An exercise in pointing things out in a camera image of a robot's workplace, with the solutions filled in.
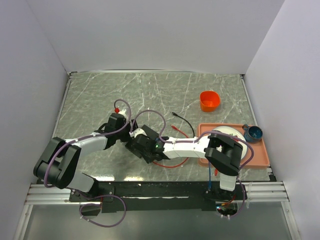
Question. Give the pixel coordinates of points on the salmon pink tray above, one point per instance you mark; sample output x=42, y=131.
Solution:
x=260, y=159

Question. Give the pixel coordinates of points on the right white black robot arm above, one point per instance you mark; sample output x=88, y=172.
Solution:
x=222, y=150

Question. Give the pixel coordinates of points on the blue ceramic mug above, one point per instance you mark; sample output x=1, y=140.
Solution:
x=252, y=133

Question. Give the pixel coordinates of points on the black network switch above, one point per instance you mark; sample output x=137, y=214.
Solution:
x=130, y=147

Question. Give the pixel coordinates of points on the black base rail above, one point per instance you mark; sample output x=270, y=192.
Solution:
x=114, y=196

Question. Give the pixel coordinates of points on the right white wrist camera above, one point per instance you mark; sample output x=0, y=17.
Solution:
x=138, y=131

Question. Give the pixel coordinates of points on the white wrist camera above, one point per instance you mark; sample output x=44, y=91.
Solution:
x=138, y=131
x=123, y=111

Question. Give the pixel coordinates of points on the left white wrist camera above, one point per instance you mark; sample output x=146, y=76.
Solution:
x=123, y=111

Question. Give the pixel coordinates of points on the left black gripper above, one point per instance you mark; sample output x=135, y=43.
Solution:
x=135, y=125

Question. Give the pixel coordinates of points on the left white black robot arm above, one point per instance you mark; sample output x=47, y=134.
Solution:
x=57, y=165

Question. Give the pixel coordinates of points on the orange plastic cup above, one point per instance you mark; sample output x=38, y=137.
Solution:
x=209, y=101

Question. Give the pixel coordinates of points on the white strawberry plate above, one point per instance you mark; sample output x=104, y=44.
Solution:
x=233, y=132

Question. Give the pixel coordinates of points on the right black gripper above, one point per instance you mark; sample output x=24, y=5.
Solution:
x=149, y=159

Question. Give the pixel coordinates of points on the aluminium frame rail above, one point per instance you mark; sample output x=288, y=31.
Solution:
x=260, y=192

